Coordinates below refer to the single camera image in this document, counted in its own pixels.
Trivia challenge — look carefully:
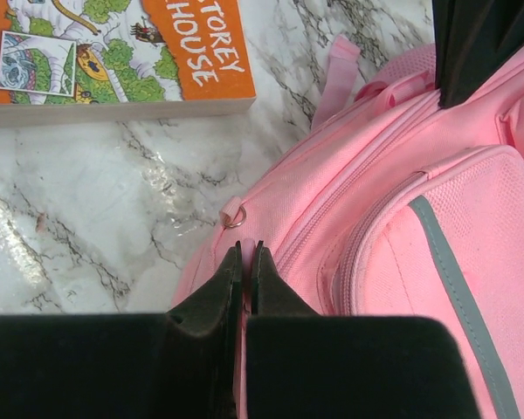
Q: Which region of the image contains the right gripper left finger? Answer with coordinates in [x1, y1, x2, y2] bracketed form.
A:
[0, 246, 243, 418]

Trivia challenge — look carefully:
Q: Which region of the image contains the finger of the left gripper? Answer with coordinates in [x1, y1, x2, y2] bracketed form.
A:
[432, 0, 524, 108]

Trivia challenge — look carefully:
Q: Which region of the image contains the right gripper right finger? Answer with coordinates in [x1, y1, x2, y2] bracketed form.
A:
[245, 244, 479, 418]

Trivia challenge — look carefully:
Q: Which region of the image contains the pink student backpack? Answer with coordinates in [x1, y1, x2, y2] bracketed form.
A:
[174, 45, 524, 418]

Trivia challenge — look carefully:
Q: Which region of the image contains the orange treehouse book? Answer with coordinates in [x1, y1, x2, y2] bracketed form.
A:
[0, 0, 256, 127]

